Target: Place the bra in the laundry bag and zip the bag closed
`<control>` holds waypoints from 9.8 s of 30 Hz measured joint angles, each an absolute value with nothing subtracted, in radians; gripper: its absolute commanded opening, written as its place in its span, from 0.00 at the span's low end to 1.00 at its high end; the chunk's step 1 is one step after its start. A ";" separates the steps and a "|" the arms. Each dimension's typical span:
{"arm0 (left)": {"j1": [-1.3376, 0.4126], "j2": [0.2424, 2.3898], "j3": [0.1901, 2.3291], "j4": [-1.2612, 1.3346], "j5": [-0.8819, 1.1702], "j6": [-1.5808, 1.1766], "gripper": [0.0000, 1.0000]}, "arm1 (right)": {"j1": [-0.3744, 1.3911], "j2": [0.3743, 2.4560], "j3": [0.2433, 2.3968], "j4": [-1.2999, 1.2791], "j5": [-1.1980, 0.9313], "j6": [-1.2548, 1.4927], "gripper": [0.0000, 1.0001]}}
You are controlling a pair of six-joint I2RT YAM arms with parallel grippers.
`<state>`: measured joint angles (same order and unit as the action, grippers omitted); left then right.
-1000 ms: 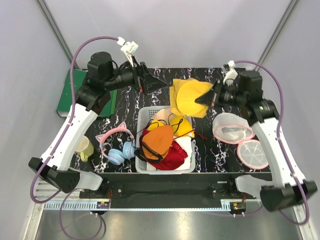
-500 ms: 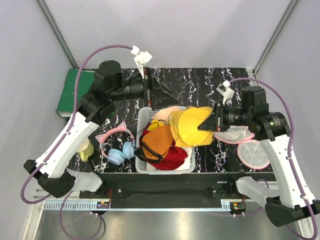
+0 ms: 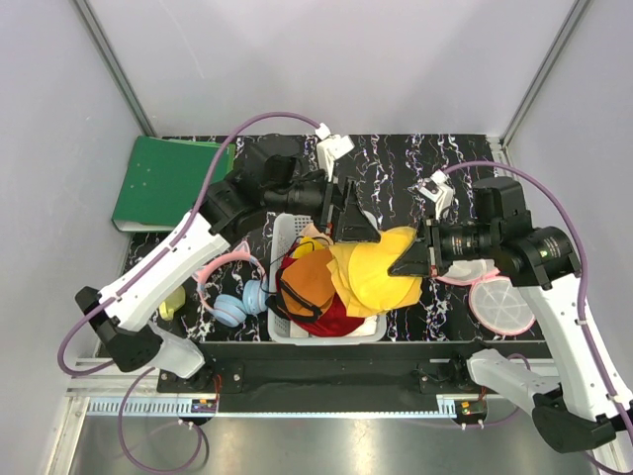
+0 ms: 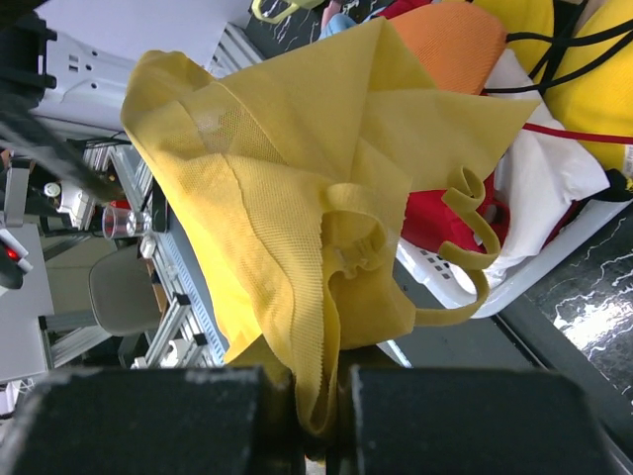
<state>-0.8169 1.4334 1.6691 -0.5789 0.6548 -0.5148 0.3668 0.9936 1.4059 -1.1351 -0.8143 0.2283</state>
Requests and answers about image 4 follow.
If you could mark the yellow mesh bra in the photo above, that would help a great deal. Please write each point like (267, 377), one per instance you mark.
(290, 179)

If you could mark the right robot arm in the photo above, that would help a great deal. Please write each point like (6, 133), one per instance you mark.
(73, 59)

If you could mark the red satin bra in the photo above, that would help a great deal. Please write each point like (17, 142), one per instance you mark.
(429, 222)

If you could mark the grey plastic laundry basket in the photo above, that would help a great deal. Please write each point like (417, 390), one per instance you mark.
(449, 285)

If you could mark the clear plastic cup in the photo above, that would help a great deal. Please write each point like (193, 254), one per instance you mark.
(124, 223)

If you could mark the grey office chair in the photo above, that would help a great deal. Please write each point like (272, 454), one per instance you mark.
(121, 294)

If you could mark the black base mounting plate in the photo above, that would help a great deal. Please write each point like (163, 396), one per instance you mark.
(579, 330)

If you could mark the pink blue cat-ear headphones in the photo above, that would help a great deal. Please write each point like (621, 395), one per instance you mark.
(335, 19)

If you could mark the yellow-green plastic cup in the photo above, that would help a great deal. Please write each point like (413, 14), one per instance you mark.
(290, 8)

